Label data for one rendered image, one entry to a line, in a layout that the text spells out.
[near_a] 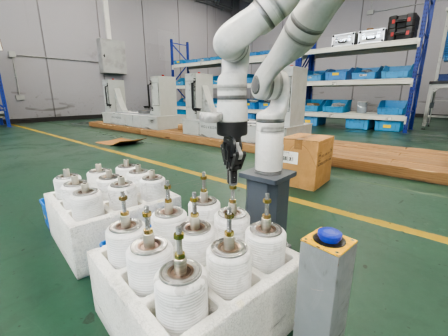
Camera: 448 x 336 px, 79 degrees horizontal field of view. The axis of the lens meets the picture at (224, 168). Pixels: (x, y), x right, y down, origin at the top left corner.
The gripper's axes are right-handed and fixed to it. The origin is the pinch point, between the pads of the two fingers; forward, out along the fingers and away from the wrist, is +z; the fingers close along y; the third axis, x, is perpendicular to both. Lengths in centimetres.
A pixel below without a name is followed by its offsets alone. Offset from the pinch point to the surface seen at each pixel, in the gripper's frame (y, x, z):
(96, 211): 26.5, 36.7, 15.1
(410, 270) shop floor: -7, -59, 36
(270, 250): -15.1, -3.5, 12.9
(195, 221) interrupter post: -5.8, 11.0, 7.9
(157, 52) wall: 768, -49, -141
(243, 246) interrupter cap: -16.1, 3.3, 10.1
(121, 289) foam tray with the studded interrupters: -12.1, 27.8, 17.2
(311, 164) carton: 68, -73, 19
